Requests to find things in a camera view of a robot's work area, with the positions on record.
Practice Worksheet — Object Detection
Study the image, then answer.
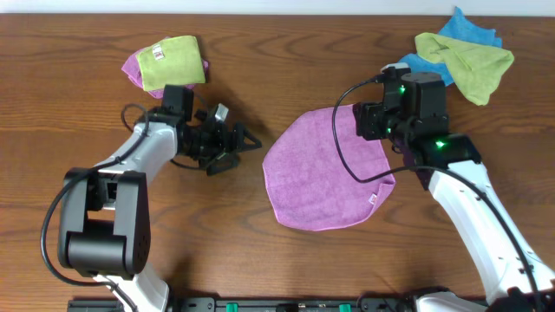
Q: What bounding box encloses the black camera cable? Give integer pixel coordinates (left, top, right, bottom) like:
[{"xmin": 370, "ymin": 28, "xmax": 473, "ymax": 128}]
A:
[
  {"xmin": 331, "ymin": 74, "xmax": 543, "ymax": 312},
  {"xmin": 40, "ymin": 102, "xmax": 151, "ymax": 312}
]

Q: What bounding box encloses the crumpled blue cloth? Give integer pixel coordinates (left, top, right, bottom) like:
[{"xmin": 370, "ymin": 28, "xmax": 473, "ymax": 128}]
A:
[{"xmin": 396, "ymin": 6, "xmax": 503, "ymax": 88}]

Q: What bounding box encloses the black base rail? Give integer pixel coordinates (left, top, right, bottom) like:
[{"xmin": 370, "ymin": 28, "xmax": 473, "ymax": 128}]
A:
[{"xmin": 65, "ymin": 297, "xmax": 417, "ymax": 312}]

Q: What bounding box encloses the folded green cloth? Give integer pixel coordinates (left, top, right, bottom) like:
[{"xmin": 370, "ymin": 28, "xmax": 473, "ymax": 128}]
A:
[{"xmin": 135, "ymin": 36, "xmax": 206, "ymax": 92}]

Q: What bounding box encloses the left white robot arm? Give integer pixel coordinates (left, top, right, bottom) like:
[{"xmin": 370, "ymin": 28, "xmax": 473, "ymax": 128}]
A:
[{"xmin": 51, "ymin": 85, "xmax": 262, "ymax": 311}]

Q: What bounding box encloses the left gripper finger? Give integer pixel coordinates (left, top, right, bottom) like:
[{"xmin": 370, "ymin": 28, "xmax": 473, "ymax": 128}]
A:
[
  {"xmin": 233, "ymin": 123, "xmax": 262, "ymax": 153},
  {"xmin": 206, "ymin": 152, "xmax": 239, "ymax": 176}
]

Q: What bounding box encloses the left black camera cable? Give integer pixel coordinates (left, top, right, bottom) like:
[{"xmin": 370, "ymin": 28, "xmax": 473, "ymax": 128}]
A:
[{"xmin": 40, "ymin": 102, "xmax": 151, "ymax": 312}]

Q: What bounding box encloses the purple microfiber cloth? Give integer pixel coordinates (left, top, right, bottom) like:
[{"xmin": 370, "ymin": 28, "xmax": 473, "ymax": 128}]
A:
[{"xmin": 262, "ymin": 105, "xmax": 396, "ymax": 231}]

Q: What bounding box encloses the right black camera cable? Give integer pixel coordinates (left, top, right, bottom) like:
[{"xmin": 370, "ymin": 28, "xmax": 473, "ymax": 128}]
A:
[{"xmin": 331, "ymin": 74, "xmax": 543, "ymax": 312}]

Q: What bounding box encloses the crumpled green cloth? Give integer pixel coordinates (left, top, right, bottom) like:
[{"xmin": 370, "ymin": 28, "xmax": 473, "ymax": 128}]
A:
[{"xmin": 415, "ymin": 33, "xmax": 514, "ymax": 106}]

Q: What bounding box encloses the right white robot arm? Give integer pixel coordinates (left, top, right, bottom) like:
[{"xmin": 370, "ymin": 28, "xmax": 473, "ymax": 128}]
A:
[{"xmin": 353, "ymin": 63, "xmax": 554, "ymax": 311}]

